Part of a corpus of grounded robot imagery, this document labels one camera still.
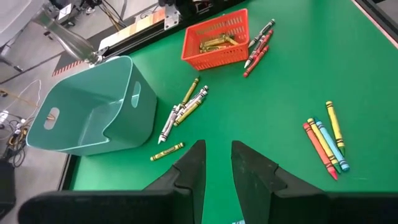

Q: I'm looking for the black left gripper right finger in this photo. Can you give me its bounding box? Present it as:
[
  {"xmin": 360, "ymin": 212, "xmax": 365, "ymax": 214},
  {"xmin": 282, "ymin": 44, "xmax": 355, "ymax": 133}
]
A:
[{"xmin": 231, "ymin": 140, "xmax": 331, "ymax": 224}]

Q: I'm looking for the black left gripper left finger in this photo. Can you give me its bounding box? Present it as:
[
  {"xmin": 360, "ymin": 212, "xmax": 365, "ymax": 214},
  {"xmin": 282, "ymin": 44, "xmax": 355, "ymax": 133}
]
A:
[{"xmin": 142, "ymin": 139, "xmax": 207, "ymax": 224}]

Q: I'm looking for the yellow wrapped green crayon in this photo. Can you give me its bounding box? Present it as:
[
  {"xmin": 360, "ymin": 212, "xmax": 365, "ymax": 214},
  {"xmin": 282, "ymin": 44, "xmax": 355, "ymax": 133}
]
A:
[
  {"xmin": 307, "ymin": 117, "xmax": 342, "ymax": 174},
  {"xmin": 173, "ymin": 98, "xmax": 206, "ymax": 128},
  {"xmin": 181, "ymin": 77, "xmax": 200, "ymax": 107}
]

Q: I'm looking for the tall teal plastic bin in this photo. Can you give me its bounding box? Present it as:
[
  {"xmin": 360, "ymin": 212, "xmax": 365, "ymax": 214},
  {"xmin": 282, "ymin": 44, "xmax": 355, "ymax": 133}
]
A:
[{"xmin": 25, "ymin": 55, "xmax": 158, "ymax": 157}]

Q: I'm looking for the blue crayon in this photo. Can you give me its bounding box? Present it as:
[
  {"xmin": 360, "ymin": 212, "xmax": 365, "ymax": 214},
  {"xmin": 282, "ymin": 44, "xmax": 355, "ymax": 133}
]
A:
[{"xmin": 313, "ymin": 116, "xmax": 351, "ymax": 172}]

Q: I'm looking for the orange mesh basket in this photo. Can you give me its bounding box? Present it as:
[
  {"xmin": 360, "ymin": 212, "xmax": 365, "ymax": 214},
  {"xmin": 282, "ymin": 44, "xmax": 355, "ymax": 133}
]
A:
[{"xmin": 180, "ymin": 8, "xmax": 251, "ymax": 72}]

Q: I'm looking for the hazard striped floor mat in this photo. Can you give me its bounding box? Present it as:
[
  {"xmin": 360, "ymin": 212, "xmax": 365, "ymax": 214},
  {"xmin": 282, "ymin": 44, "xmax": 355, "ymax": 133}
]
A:
[{"xmin": 51, "ymin": 59, "xmax": 85, "ymax": 78}]

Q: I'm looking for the white shade silver table lamp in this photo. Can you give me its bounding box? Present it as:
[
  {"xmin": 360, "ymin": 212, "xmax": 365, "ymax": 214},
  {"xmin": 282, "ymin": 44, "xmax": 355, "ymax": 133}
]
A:
[{"xmin": 0, "ymin": 0, "xmax": 104, "ymax": 65}]

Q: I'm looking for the silver mounting bracket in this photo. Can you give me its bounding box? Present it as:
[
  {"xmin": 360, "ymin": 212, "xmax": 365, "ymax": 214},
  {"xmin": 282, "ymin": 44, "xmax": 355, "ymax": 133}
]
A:
[{"xmin": 164, "ymin": 2, "xmax": 182, "ymax": 31}]

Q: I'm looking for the floor cable bundle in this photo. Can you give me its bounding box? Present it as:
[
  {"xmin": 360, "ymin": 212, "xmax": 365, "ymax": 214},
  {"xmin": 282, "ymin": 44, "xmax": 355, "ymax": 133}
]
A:
[{"xmin": 0, "ymin": 79, "xmax": 43, "ymax": 169}]

